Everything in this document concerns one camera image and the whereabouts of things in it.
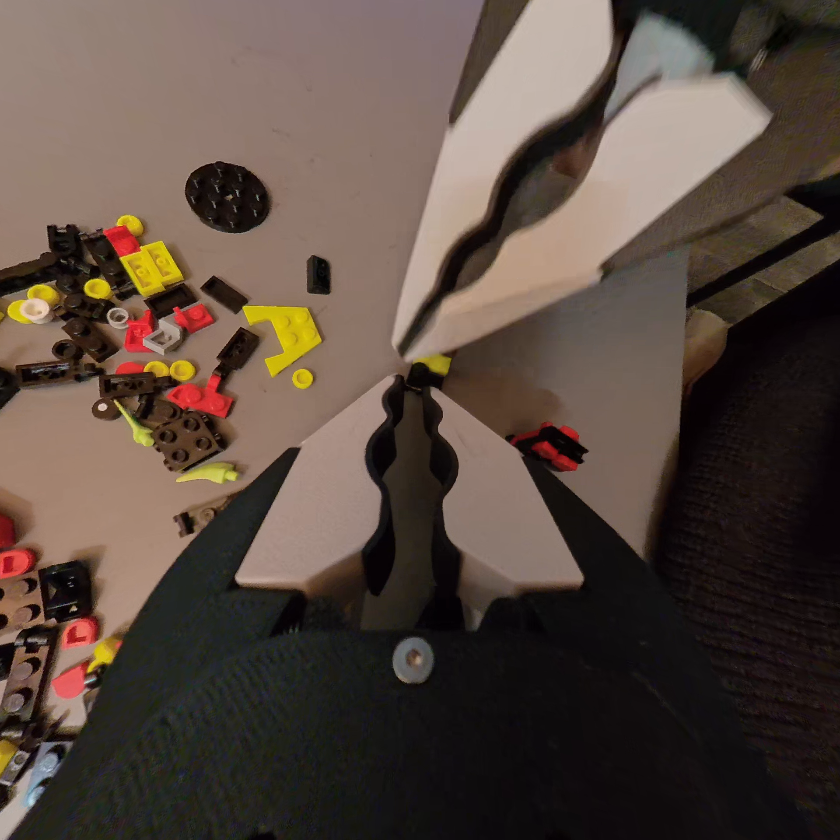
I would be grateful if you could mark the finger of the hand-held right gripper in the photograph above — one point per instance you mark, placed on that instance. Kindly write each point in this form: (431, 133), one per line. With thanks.
(656, 170)
(512, 98)

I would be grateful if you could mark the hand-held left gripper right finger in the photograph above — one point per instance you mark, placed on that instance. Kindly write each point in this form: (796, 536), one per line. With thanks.
(505, 525)

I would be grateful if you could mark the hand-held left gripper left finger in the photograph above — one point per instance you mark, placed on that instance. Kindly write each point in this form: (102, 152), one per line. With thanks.
(315, 518)

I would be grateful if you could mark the black yellow lego assembly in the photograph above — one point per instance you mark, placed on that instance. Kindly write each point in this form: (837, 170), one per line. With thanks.
(433, 364)

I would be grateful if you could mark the red black lego assembly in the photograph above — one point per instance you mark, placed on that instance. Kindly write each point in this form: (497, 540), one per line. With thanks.
(551, 449)

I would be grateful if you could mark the lime green lego horn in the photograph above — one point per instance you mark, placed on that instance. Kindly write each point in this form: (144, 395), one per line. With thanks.
(213, 471)

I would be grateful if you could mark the dark brown long lego plate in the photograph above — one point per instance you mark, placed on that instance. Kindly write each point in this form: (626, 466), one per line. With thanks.
(193, 518)

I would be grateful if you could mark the yellow round lego stud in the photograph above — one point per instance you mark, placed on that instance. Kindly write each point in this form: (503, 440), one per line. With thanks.
(302, 379)

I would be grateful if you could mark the yellow wedge lego plate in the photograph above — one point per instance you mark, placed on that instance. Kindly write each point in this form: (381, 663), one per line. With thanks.
(295, 331)

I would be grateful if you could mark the black flat lego tile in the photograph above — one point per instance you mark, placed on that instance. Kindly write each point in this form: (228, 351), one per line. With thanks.
(224, 294)

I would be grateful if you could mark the black lego slope piece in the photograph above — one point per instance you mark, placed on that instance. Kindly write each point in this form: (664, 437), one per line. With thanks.
(318, 275)

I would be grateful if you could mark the pile of mixed lego pieces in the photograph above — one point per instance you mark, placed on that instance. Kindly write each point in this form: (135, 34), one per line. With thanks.
(65, 590)
(154, 266)

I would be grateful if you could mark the black round lego plate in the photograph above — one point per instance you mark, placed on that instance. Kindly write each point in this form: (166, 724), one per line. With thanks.
(226, 197)

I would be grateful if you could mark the black metal bar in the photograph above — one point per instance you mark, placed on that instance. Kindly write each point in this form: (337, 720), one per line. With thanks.
(754, 269)

